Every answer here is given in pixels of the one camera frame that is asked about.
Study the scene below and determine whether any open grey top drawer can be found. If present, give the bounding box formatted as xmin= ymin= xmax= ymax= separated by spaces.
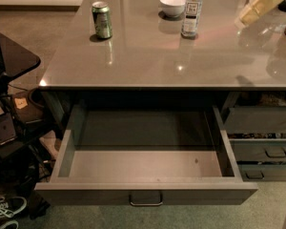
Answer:
xmin=36 ymin=105 xmax=257 ymax=205

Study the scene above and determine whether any white sneaker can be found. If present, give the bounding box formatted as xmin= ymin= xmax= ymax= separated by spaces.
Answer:
xmin=0 ymin=220 xmax=19 ymax=229
xmin=0 ymin=196 xmax=27 ymax=219

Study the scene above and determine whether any right middle grey drawer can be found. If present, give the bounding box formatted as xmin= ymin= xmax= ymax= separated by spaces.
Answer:
xmin=228 ymin=134 xmax=286 ymax=162

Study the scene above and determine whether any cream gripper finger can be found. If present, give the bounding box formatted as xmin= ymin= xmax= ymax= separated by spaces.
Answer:
xmin=238 ymin=0 xmax=283 ymax=27

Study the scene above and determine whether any metal drawer handle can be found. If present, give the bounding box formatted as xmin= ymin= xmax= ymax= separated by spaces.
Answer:
xmin=129 ymin=191 xmax=163 ymax=207

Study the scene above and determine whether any right lower grey drawer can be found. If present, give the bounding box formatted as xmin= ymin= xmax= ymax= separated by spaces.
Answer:
xmin=238 ymin=164 xmax=286 ymax=181

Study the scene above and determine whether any green soda can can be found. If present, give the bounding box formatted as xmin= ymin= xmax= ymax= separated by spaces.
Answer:
xmin=92 ymin=1 xmax=112 ymax=39

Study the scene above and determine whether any clear plastic water bottle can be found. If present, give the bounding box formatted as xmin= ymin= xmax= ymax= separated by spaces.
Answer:
xmin=181 ymin=0 xmax=203 ymax=38

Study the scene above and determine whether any white ceramic bowl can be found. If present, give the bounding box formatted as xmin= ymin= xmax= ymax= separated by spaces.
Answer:
xmin=159 ymin=0 xmax=185 ymax=17

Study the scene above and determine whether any brown box with label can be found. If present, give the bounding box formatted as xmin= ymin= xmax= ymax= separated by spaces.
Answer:
xmin=11 ymin=89 xmax=45 ymax=124

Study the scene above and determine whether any smartphone on stand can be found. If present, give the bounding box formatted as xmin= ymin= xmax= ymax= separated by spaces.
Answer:
xmin=0 ymin=113 xmax=17 ymax=145

